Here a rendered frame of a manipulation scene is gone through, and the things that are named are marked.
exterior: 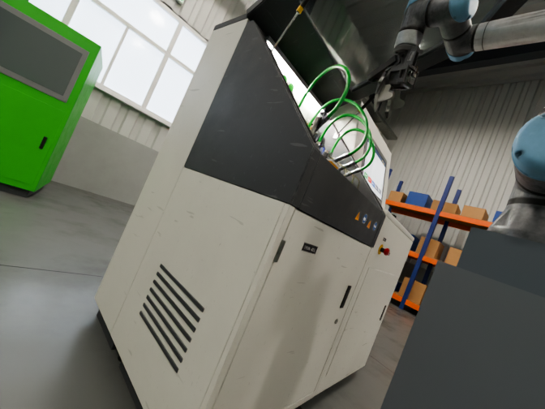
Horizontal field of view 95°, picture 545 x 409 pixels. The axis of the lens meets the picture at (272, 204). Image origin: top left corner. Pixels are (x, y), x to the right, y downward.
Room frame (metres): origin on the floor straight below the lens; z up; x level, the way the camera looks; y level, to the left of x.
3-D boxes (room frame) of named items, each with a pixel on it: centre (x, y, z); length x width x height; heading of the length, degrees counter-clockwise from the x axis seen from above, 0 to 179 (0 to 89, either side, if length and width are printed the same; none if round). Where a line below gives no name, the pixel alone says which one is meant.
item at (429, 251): (5.51, -3.62, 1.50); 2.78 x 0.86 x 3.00; 41
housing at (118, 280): (1.63, 0.03, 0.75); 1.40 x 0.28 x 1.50; 138
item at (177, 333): (1.08, -0.06, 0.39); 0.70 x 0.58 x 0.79; 138
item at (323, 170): (0.90, -0.26, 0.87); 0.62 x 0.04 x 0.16; 138
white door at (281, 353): (0.89, -0.27, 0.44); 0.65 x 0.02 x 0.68; 138
